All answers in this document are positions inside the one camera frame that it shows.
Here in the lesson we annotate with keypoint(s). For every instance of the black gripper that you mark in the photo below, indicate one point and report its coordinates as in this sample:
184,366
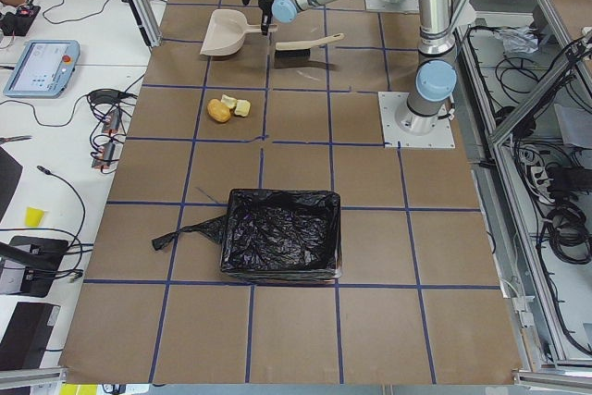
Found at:
265,3

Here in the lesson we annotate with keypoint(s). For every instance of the brown potato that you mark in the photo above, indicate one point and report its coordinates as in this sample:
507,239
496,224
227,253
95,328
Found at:
218,111

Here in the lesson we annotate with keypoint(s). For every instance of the beige hand brush black bristles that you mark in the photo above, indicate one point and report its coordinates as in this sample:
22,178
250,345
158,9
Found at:
303,48

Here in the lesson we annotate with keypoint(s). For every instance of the pale yellow foam piece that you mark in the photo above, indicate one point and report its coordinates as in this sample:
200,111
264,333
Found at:
229,101

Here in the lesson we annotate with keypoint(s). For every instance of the bin with black bag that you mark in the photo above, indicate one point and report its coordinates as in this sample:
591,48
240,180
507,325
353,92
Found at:
274,235

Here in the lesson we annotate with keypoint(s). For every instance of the grey usb hub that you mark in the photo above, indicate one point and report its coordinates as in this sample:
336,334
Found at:
104,156
112,122

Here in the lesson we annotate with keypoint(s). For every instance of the black monitor stand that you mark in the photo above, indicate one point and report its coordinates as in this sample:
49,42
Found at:
29,265

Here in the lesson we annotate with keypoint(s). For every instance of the beige plastic dustpan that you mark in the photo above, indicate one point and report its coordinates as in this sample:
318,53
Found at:
228,31

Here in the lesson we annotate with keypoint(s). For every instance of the blue teach pendant near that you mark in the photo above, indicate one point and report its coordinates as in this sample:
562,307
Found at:
43,69

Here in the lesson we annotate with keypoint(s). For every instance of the black box device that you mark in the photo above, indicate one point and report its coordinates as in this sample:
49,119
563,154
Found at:
27,335

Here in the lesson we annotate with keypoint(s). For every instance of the yellow sponge piece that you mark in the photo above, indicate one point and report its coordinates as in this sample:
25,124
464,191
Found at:
34,217

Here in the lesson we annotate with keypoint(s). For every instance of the pale yellow foam chunk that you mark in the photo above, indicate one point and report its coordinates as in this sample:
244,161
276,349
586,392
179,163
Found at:
242,108

